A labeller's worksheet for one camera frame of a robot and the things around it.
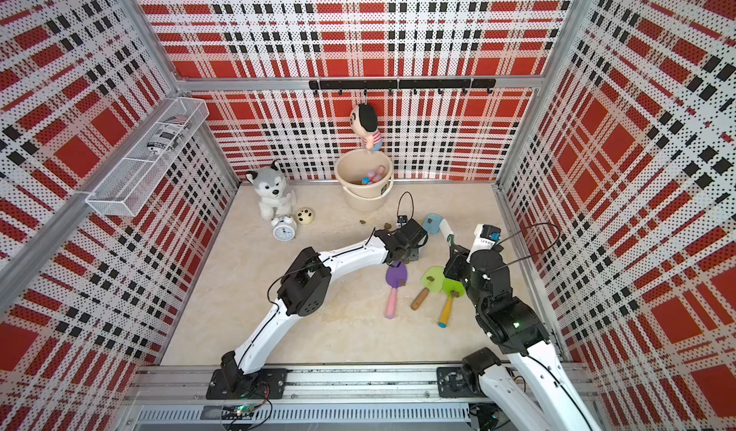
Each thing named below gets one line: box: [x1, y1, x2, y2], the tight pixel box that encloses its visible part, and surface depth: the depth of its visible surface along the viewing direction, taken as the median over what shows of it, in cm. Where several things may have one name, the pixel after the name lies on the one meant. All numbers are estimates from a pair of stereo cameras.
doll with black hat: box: [349, 102, 383, 152], surface depth 94 cm
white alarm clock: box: [271, 215, 298, 245], surface depth 100 cm
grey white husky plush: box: [246, 159, 298, 221], surface depth 100 cm
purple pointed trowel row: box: [385, 260, 408, 319], surface depth 94 cm
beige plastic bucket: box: [335, 149, 394, 213], surface depth 107 cm
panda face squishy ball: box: [297, 206, 315, 225], surface depth 109 cm
